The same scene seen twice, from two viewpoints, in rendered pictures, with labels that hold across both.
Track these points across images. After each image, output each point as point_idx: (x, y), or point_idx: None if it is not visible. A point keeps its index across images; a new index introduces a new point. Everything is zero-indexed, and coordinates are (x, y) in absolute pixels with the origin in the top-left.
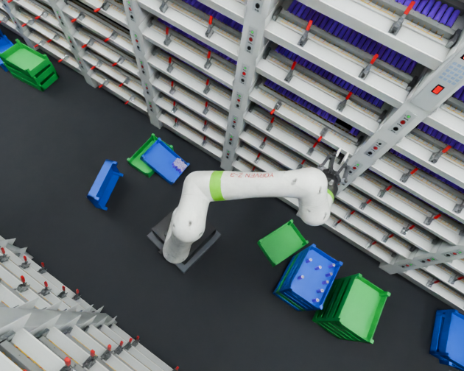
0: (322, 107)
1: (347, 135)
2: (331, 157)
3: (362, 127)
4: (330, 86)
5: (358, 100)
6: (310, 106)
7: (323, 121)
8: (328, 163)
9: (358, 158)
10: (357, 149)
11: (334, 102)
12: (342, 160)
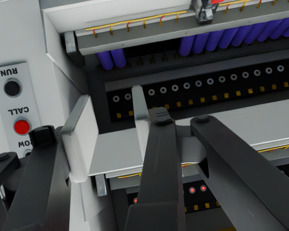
0: (280, 114)
1: (121, 44)
2: (180, 165)
3: (123, 160)
4: (281, 156)
5: (188, 175)
6: (281, 22)
7: (224, 27)
8: (176, 151)
9: (14, 15)
10: (54, 49)
11: (252, 145)
12: (84, 124)
